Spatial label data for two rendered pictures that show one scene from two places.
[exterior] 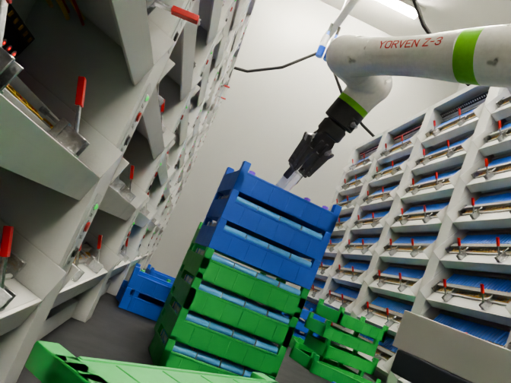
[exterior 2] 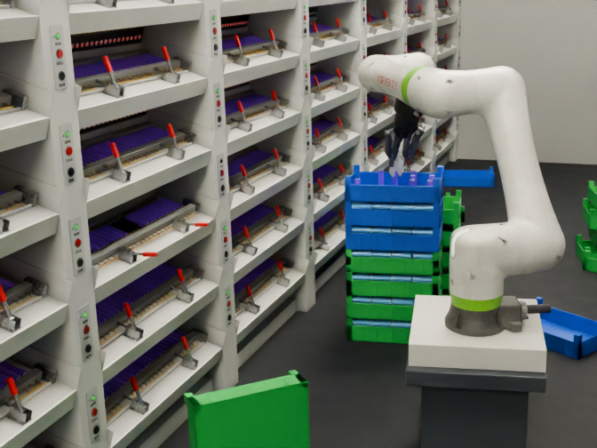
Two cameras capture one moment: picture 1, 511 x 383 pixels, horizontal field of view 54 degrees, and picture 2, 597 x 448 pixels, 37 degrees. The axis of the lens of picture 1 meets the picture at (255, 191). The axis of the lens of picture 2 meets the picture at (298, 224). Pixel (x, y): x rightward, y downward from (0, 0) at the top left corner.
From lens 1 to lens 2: 188 cm
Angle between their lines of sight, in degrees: 36
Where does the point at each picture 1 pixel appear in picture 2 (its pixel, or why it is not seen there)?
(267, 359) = not seen: hidden behind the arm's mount
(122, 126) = (216, 255)
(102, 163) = (216, 276)
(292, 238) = (407, 219)
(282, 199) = (386, 193)
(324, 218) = (427, 194)
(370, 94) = not seen: hidden behind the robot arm
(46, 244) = (211, 322)
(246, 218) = (364, 218)
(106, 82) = not seen: hidden behind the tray
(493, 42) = (411, 97)
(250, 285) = (388, 264)
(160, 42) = (212, 204)
